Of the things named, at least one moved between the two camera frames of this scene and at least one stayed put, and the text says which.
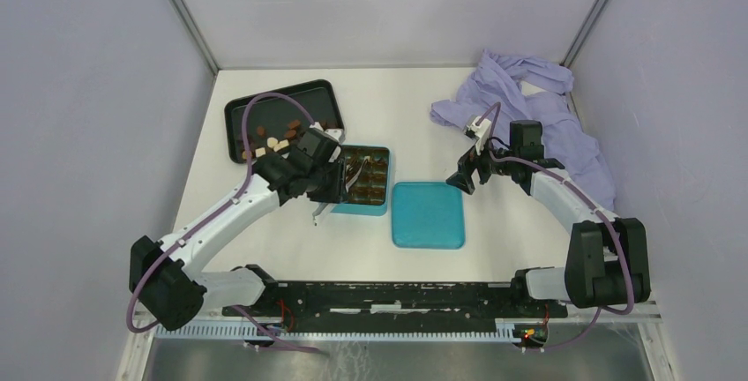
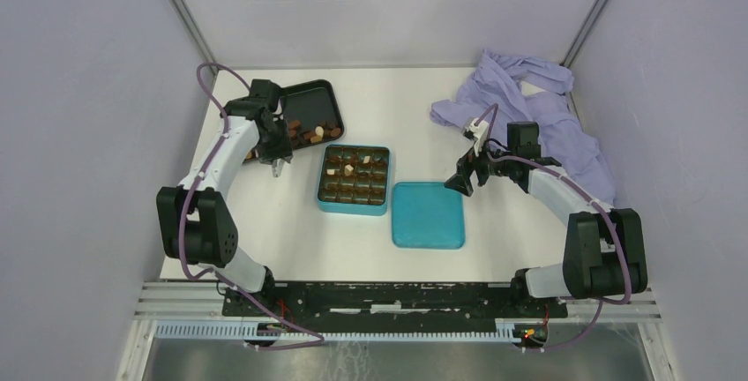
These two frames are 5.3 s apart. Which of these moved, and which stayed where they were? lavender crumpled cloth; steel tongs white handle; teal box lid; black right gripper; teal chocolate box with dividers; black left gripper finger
Moved: black left gripper finger; steel tongs white handle
Stayed: black right gripper; teal chocolate box with dividers; lavender crumpled cloth; teal box lid
